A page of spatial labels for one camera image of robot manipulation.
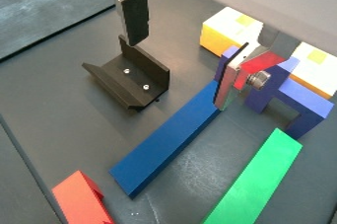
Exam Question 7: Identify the black angled bracket holder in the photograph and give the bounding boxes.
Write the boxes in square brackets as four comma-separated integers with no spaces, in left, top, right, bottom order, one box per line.
[81,36,169,110]

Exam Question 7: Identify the red cross-shaped block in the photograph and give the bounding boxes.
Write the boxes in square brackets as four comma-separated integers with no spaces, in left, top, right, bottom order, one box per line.
[53,171,115,224]

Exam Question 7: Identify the purple-blue cross-shaped block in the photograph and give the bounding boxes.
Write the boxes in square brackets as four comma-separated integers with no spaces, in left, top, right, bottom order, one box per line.
[214,46,334,139]

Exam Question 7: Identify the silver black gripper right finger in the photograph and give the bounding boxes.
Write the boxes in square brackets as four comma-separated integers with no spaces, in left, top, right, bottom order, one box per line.
[213,25,281,111]

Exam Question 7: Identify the yellow slotted board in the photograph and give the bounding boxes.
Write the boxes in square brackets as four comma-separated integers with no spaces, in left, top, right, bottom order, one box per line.
[200,7,337,99]

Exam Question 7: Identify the green long bar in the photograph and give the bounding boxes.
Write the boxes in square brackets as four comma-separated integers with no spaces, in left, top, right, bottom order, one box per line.
[202,128,302,224]

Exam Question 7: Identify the dark blue long bar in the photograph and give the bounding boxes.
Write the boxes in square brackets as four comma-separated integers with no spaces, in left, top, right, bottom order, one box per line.
[109,81,220,198]

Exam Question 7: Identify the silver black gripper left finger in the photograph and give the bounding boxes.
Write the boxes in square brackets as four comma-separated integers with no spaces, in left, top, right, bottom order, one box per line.
[116,0,149,46]

